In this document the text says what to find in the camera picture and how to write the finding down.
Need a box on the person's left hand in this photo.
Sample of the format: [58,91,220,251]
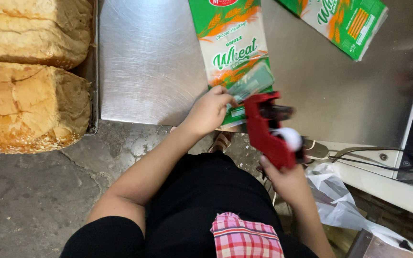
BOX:
[183,85,239,139]

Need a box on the person's right hand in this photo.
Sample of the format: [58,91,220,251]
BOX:
[259,154,312,207]

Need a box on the green white bread bag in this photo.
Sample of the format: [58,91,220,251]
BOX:
[188,0,275,130]
[276,0,389,62]

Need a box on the red price label gun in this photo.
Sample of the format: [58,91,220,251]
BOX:
[243,91,306,171]

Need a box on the person's sandalled foot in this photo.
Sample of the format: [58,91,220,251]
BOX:
[206,131,234,155]

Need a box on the person's black clothing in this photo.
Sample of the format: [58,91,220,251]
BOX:
[60,152,319,258]

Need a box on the metal baking tray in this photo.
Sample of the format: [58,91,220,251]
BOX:
[71,0,100,136]

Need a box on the pink plaid cloth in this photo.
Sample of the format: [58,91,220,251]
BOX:
[210,212,285,258]

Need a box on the white plastic bag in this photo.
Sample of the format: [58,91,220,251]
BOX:
[305,163,413,258]

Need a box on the white metal machine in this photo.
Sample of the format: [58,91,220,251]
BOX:
[301,27,413,223]

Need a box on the brown crusty bread loaf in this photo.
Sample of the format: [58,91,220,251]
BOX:
[0,0,93,70]
[0,61,92,155]

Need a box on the grey metal box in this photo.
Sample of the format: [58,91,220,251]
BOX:
[346,229,413,258]

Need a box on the black cable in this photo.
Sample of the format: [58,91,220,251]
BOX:
[328,147,413,173]

